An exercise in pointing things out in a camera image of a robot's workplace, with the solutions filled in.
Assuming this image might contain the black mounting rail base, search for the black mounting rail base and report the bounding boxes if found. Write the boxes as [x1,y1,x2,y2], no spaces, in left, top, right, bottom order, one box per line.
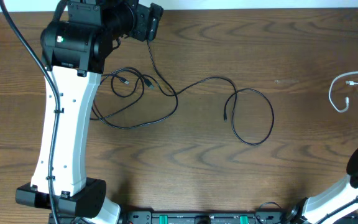
[48,201,358,224]

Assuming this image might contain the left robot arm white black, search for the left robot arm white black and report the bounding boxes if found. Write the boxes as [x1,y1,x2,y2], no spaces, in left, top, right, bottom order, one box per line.
[16,1,163,223]

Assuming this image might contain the black thin usb cable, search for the black thin usb cable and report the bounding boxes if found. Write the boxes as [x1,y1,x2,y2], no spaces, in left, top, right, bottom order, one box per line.
[90,67,157,122]

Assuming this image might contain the black braided usb cable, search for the black braided usb cable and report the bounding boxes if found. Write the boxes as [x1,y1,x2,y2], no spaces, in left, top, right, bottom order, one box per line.
[90,39,275,146]

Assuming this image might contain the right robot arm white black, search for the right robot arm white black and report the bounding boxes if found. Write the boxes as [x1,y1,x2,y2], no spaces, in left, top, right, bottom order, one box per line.
[284,148,358,223]

